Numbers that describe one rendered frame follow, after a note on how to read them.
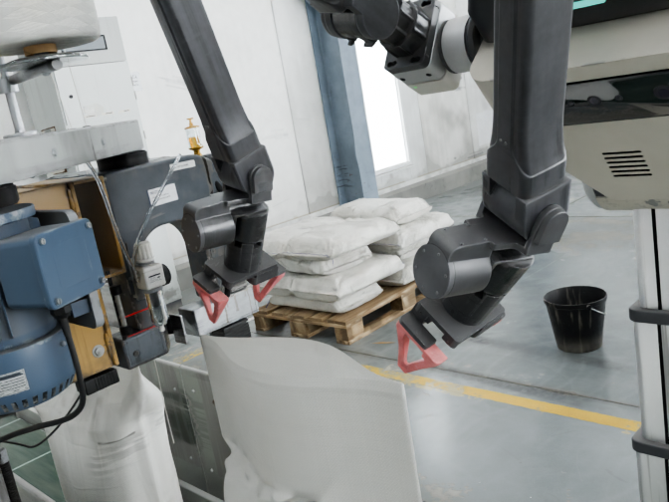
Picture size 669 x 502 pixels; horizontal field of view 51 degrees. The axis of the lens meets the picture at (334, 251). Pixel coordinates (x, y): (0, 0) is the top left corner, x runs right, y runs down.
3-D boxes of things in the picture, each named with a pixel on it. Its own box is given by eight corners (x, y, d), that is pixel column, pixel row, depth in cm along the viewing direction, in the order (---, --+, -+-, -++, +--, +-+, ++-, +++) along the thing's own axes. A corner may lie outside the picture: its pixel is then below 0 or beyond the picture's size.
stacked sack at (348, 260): (378, 261, 421) (374, 239, 418) (325, 282, 396) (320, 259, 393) (311, 254, 472) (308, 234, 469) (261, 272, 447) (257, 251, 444)
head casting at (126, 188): (250, 287, 135) (219, 135, 129) (140, 332, 119) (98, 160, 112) (167, 277, 157) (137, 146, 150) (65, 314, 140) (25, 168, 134)
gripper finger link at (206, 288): (187, 315, 112) (192, 268, 107) (222, 299, 117) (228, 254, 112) (214, 339, 109) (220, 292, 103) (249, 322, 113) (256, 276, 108)
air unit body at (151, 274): (182, 326, 118) (162, 238, 115) (158, 336, 115) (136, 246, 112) (168, 323, 121) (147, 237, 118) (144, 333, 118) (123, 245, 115)
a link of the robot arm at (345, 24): (409, 5, 110) (386, 4, 114) (368, -29, 103) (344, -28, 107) (388, 59, 110) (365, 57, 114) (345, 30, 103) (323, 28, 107)
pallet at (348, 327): (461, 280, 480) (459, 261, 476) (349, 345, 396) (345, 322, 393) (370, 274, 535) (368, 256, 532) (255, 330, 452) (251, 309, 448)
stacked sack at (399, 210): (437, 214, 469) (434, 192, 466) (397, 230, 440) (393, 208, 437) (364, 214, 517) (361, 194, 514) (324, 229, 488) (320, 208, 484)
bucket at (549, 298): (621, 338, 342) (617, 287, 336) (595, 361, 322) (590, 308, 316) (564, 331, 363) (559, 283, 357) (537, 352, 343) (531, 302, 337)
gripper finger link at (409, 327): (371, 356, 84) (404, 309, 78) (407, 333, 89) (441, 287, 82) (409, 398, 82) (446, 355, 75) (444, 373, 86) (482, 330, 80)
